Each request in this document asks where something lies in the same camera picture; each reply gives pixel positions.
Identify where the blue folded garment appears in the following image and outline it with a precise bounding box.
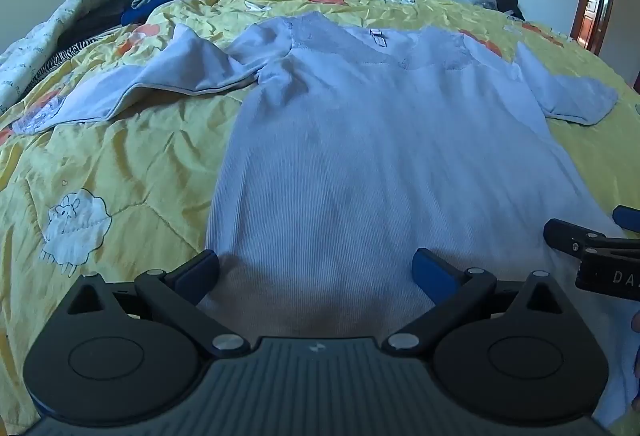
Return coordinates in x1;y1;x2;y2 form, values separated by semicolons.
121;4;168;25

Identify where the yellow printed quilt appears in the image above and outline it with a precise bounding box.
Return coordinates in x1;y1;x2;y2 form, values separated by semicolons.
0;0;640;417

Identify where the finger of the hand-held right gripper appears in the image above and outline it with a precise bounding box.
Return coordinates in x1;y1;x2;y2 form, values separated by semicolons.
613;205;640;233
544;218;608;259

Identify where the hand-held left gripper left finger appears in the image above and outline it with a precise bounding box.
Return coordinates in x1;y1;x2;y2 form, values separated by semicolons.
62;250;251;359

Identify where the white printed quilt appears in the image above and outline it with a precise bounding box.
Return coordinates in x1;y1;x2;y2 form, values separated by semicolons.
0;0;126;102

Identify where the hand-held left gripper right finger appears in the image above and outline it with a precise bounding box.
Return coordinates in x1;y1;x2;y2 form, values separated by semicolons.
382;247;568;359

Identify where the zebra striped cloth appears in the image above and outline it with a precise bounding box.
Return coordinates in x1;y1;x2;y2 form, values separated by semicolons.
32;39;93;82

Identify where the light blue ribbed shirt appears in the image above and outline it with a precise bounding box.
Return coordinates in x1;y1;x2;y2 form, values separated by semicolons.
12;13;638;422

